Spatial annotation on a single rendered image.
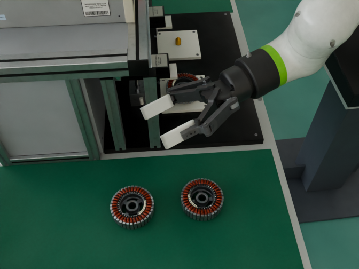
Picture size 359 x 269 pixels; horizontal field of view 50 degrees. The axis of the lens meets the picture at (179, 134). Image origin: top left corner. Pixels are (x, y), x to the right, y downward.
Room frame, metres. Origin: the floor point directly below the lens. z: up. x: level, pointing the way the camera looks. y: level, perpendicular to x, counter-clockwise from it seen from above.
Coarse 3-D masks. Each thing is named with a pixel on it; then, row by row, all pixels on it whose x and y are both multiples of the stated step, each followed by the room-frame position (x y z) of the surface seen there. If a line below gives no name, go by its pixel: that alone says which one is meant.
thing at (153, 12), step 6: (150, 6) 1.13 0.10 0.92; (156, 6) 1.13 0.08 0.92; (162, 6) 1.13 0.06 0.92; (150, 12) 1.10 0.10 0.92; (156, 12) 1.10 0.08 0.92; (162, 12) 1.10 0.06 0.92; (150, 18) 1.07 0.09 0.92; (156, 18) 1.08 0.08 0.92; (162, 18) 1.08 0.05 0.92; (168, 18) 1.12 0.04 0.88; (150, 24) 1.07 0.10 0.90; (156, 24) 1.07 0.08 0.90; (162, 24) 1.07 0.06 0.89; (168, 24) 1.09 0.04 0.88
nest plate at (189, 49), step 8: (160, 32) 1.18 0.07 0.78; (168, 32) 1.18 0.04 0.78; (176, 32) 1.18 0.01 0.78; (184, 32) 1.18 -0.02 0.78; (192, 32) 1.18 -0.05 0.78; (160, 40) 1.13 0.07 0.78; (168, 40) 1.13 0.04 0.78; (184, 40) 1.13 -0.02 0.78; (192, 40) 1.13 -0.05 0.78; (160, 48) 1.09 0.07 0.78; (168, 48) 1.09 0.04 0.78; (176, 48) 1.09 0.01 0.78; (184, 48) 1.09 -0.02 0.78; (192, 48) 1.09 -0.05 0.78; (176, 56) 1.05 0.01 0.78; (184, 56) 1.05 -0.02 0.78; (192, 56) 1.05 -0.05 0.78; (200, 56) 1.05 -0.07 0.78
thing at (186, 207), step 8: (192, 184) 0.53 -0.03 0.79; (200, 184) 0.53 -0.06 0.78; (208, 184) 0.53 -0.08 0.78; (184, 192) 0.50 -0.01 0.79; (192, 192) 0.51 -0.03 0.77; (200, 192) 0.51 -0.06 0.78; (208, 192) 0.52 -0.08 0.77; (216, 192) 0.50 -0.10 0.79; (184, 200) 0.48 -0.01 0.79; (192, 200) 0.49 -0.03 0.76; (208, 200) 0.49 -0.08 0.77; (216, 200) 0.48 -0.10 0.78; (184, 208) 0.46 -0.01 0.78; (192, 208) 0.46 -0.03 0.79; (200, 208) 0.46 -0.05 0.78; (208, 208) 0.46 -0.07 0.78; (216, 208) 0.46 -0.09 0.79; (192, 216) 0.45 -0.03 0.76; (200, 216) 0.45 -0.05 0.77; (208, 216) 0.44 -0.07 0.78
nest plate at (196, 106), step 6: (162, 84) 0.91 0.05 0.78; (162, 90) 0.88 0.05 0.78; (162, 96) 0.85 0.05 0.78; (192, 102) 0.83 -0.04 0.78; (198, 102) 0.83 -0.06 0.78; (174, 108) 0.80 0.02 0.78; (180, 108) 0.80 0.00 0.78; (186, 108) 0.80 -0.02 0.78; (192, 108) 0.80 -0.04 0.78; (198, 108) 0.80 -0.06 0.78
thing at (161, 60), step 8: (152, 56) 0.88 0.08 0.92; (160, 56) 0.88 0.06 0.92; (168, 56) 0.89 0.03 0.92; (152, 64) 0.85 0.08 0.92; (160, 64) 0.85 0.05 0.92; (168, 64) 0.85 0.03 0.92; (160, 72) 0.83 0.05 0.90; (168, 72) 0.84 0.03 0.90; (176, 72) 0.86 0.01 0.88; (128, 80) 0.82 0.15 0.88; (136, 80) 0.83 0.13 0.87; (136, 88) 0.83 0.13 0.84
